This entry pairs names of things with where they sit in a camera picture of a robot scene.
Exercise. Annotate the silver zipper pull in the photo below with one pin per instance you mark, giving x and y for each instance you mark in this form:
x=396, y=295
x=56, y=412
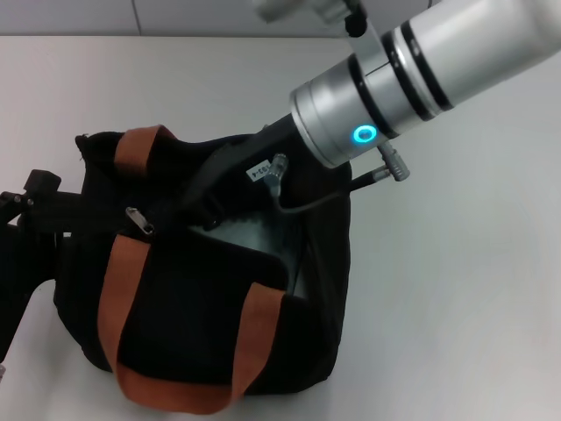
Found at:
x=140, y=220

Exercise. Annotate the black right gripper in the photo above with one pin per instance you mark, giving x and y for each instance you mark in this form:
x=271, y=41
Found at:
x=245, y=149

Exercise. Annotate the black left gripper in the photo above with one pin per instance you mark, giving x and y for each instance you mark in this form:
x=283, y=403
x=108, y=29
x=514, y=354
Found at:
x=22, y=272

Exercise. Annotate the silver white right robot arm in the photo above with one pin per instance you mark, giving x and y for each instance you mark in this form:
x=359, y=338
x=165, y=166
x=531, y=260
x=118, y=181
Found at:
x=416, y=66

